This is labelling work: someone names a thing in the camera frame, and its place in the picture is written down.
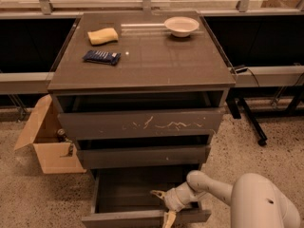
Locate grey top drawer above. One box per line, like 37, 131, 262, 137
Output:
57, 91, 226, 141

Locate black power adapter with cable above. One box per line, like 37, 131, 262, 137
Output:
231, 65, 259, 85

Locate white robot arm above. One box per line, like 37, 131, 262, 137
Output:
151, 170, 301, 228

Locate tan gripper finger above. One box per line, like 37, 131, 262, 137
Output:
150, 190, 165, 200
162, 211, 177, 228

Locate black wheeled stand leg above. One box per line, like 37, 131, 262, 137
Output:
226, 97, 267, 146

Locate blue snack packet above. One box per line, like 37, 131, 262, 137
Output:
83, 50, 121, 66

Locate grey three-drawer cabinet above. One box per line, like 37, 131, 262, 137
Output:
47, 10, 237, 228

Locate grey drawer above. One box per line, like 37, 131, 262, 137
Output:
57, 91, 226, 141
81, 165, 212, 228
77, 135, 211, 169

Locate can inside cardboard box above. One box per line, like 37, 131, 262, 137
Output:
57, 128, 67, 142

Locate metal window railing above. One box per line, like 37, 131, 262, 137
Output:
0, 0, 304, 17

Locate open cardboard box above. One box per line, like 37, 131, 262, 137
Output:
14, 95, 86, 174

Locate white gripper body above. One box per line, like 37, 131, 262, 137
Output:
163, 182, 206, 212

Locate grey bottom drawer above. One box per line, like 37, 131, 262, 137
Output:
81, 165, 212, 228

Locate yellow sponge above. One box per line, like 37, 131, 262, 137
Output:
87, 28, 118, 46

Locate grey middle drawer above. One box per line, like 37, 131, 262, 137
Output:
77, 135, 211, 169

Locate white bowl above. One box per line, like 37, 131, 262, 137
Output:
164, 17, 200, 38

